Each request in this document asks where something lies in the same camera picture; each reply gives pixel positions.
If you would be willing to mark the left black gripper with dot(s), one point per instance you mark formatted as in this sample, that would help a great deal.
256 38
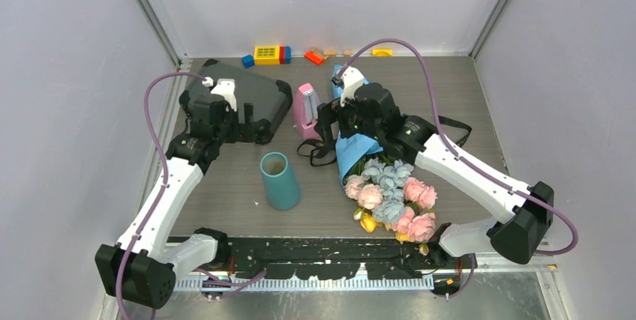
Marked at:
242 132

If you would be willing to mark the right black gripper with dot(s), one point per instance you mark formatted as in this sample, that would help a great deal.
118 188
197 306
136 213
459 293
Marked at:
331 112

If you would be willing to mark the blue flower bouquet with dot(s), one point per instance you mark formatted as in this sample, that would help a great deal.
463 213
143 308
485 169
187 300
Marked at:
385 191

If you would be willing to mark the black ribbon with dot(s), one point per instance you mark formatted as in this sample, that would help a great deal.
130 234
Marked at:
316 148

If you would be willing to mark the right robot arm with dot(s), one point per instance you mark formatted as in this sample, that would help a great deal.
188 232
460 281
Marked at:
519 212

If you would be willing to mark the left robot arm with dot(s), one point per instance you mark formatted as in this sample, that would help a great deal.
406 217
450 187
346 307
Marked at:
159 208

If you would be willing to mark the teal vase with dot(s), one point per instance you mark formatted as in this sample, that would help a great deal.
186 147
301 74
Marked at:
281 186

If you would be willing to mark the grey black case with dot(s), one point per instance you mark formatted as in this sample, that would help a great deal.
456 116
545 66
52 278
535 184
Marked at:
272 98

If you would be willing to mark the pink metronome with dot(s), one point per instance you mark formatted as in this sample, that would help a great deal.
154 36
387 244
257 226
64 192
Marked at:
304 111

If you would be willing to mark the yellow arch toy block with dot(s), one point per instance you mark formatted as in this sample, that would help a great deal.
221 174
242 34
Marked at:
382 52

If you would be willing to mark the blue toy cube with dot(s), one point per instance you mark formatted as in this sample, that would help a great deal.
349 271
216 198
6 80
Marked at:
248 61

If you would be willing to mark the orange red toy block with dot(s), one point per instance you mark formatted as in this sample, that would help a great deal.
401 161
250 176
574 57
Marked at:
314 58

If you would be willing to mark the red blue toy block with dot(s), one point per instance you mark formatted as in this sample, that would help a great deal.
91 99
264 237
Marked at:
284 55

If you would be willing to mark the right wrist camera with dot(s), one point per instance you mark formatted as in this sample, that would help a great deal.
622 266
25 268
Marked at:
344 86

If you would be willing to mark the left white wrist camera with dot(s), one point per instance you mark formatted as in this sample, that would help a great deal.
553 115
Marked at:
223 87

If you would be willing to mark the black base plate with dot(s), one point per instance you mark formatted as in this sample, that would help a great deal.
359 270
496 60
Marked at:
329 259

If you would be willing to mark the aluminium frame rail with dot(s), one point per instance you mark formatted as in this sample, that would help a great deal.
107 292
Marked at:
217 283

